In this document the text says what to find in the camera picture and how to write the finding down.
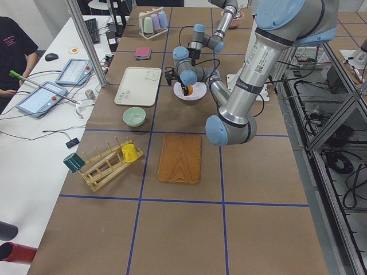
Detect black computer mouse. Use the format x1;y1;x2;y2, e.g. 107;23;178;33
44;53;59;62

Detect blue tumbler cup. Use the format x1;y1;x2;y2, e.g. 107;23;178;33
158;11;168;29

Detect yellow mug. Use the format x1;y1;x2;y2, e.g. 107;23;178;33
122;143;138;163

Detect green handled grabber stick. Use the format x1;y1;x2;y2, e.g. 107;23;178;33
9;70;83;108

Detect dark green mug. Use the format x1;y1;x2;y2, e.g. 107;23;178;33
63;153;85;173

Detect near blue tablet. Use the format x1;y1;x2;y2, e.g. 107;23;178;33
15;87;62;118

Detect purple tumbler cup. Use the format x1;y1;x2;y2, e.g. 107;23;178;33
150;14;161;32

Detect black keyboard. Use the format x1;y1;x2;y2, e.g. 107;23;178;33
84;18;100;44

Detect white wire cup rack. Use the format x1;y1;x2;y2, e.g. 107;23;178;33
139;7;169;40

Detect wooden mug rack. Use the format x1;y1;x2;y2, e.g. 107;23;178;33
77;137;144;192

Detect blue tablet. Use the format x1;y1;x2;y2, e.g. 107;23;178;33
55;58;93;86
15;87;62;118

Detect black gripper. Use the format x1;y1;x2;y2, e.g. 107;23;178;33
165;68;179;84

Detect green tumbler cup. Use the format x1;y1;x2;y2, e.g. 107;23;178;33
143;17;154;36

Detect white plate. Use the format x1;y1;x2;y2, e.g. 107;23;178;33
173;82;207;101

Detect wooden brown tray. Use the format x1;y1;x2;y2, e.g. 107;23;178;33
157;133;202;185

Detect far blue tablet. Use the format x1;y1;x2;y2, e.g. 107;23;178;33
55;58;93;86

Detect folded pink grey cloths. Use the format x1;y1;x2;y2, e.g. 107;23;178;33
135;47;151;60

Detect cream rectangular tray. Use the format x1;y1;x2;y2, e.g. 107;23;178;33
114;66;162;107

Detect person in black shirt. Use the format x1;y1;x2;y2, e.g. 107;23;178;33
1;17;38;111

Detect aluminium frame post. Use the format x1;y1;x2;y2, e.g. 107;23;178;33
65;0;108;87

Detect pink bowl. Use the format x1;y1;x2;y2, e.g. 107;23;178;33
219;11;244;28

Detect small black device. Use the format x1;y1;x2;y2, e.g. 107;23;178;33
65;138;80;149

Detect red cylinder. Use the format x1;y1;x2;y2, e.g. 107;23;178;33
1;242;37;264

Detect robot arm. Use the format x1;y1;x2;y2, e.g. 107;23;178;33
166;0;339;146
188;0;240;65

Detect green ceramic bowl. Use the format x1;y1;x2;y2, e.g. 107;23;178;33
122;107;146;127

